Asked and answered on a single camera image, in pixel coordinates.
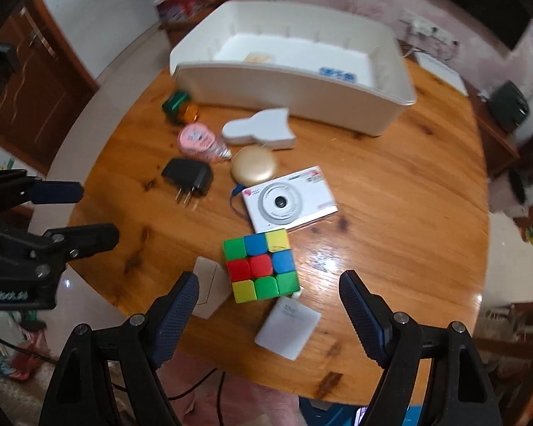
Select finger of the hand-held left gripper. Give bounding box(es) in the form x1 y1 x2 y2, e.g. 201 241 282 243
0 169 84 214
0 224 120 282

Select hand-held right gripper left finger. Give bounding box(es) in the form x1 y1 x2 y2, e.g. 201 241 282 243
39 271 200 426

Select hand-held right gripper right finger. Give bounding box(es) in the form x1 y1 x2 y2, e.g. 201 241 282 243
339 270 502 426

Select small beige box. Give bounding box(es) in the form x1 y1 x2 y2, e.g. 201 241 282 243
191 256 232 320

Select white card pack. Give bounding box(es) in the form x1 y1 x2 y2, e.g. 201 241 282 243
254 295 323 361

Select colourful puzzle cube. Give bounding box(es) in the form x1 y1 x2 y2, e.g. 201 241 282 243
222 228 303 305

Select black power adapter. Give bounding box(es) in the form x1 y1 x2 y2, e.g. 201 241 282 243
161 158 214 208

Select white compact camera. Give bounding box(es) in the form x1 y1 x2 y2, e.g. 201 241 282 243
228 165 339 234

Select pink correction tape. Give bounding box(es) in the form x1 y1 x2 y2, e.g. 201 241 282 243
178 123 232 163

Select green and orange container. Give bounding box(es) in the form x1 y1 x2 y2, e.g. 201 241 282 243
162 91 201 124

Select gold round compact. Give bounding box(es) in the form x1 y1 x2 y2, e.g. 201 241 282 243
230 144 278 186

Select white foam block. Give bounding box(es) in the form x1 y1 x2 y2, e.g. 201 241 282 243
222 107 297 152

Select white plastic storage bin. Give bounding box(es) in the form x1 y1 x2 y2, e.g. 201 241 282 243
169 0 417 137

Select wooden chair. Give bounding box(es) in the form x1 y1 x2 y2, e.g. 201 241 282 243
473 304 533 413

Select grey trash bin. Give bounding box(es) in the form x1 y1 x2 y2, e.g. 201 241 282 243
489 166 533 214

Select wooden television stand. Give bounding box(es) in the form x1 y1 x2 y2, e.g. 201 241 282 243
466 93 520 178

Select red printed box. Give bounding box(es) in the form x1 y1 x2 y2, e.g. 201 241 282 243
155 0 214 23

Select blue printed white packet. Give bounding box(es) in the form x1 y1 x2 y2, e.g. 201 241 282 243
318 66 358 84

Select white router box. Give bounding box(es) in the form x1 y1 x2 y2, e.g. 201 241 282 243
415 53 469 96

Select dark green appliance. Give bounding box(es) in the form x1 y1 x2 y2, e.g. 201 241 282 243
489 81 530 131

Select white power strip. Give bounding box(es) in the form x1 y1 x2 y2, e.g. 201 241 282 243
397 9 460 47

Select black television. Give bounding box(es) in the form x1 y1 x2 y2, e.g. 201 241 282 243
466 0 533 51

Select black floor cable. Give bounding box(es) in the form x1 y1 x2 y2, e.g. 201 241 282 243
160 370 228 426

